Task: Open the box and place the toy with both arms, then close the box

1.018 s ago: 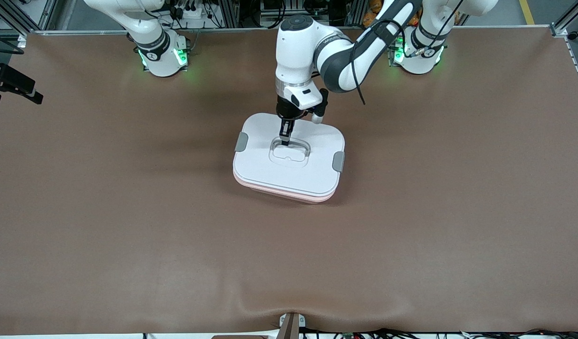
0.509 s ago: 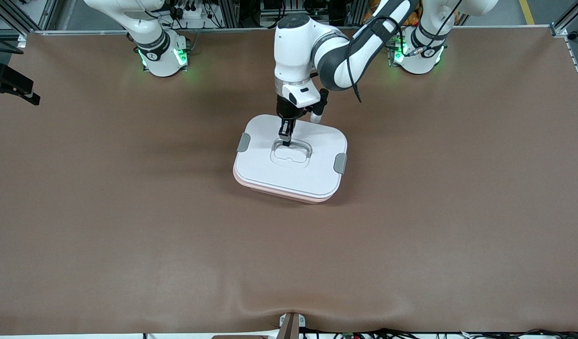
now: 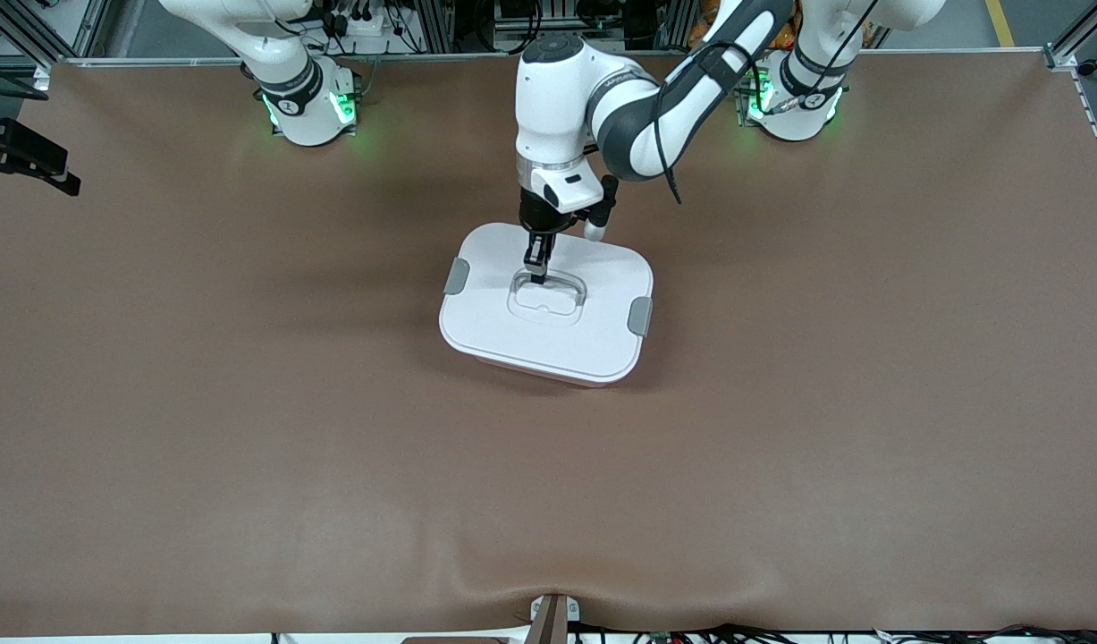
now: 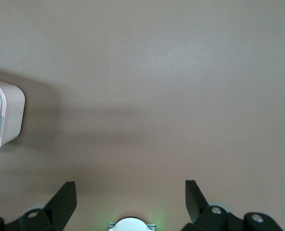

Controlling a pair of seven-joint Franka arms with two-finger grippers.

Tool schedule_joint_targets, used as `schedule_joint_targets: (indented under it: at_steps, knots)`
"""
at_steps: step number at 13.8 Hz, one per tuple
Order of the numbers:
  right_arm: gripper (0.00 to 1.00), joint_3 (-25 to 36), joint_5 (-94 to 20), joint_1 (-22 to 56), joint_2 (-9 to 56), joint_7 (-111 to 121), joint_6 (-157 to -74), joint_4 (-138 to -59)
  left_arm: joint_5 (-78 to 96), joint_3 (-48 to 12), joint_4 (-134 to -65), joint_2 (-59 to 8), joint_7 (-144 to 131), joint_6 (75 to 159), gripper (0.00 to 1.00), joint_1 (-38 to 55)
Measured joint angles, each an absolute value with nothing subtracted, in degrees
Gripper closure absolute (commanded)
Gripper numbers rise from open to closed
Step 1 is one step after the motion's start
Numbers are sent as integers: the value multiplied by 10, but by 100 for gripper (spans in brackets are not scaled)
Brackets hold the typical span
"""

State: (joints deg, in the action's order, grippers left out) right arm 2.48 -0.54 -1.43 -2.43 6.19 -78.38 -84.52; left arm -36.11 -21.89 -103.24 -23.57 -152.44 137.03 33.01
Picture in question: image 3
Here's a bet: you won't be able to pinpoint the white power strip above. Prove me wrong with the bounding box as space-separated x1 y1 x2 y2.
329 7 406 41

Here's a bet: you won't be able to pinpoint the aluminium frame profile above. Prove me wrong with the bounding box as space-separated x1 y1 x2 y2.
418 0 455 55
0 0 111 71
1044 0 1097 72
657 0 692 50

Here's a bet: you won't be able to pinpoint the brown table mat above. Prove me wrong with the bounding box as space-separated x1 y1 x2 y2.
0 52 1097 638

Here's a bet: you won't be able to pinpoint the white box lid grey clips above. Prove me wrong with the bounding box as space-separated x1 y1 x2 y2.
439 224 654 387

